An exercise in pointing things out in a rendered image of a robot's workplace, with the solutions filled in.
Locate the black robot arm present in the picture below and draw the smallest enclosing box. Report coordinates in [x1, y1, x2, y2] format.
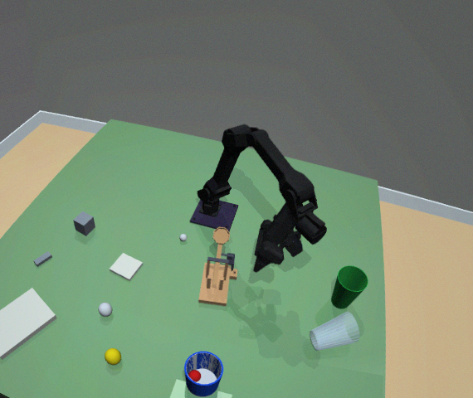
[197, 125, 327, 257]

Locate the dark green cup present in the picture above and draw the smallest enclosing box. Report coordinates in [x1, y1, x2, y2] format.
[331, 266, 368, 309]

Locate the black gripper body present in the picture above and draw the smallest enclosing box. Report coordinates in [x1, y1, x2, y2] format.
[260, 215, 295, 265]

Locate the yellow ball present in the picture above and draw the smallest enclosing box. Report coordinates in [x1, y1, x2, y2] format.
[105, 348, 121, 365]

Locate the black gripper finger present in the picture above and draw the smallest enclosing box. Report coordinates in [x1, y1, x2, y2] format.
[254, 248, 276, 272]
[255, 228, 269, 256]

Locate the red ball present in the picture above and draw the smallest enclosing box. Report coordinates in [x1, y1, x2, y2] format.
[188, 370, 201, 382]

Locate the white flat square plate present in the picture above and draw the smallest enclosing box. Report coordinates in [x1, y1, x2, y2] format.
[110, 253, 143, 281]

